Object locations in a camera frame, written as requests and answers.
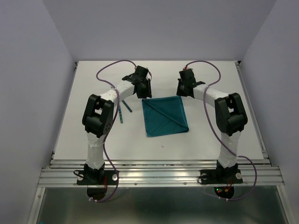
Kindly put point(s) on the aluminium frame rail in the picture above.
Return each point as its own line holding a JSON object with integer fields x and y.
{"x": 171, "y": 173}

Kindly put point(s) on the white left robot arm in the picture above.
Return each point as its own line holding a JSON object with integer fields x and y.
{"x": 98, "y": 117}

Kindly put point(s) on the teal handled fork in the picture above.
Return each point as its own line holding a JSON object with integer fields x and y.
{"x": 120, "y": 114}

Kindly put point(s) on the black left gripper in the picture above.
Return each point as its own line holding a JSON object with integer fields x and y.
{"x": 148, "y": 93}

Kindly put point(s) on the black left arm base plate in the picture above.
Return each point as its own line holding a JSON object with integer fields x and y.
{"x": 107, "y": 177}

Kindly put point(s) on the teal cloth napkin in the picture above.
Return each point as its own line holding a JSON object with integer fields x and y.
{"x": 164, "y": 116}

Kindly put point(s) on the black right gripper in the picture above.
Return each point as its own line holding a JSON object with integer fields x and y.
{"x": 179, "y": 92}

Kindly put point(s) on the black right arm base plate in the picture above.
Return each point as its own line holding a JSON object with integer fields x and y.
{"x": 212, "y": 176}

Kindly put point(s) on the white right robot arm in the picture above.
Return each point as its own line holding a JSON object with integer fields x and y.
{"x": 230, "y": 115}

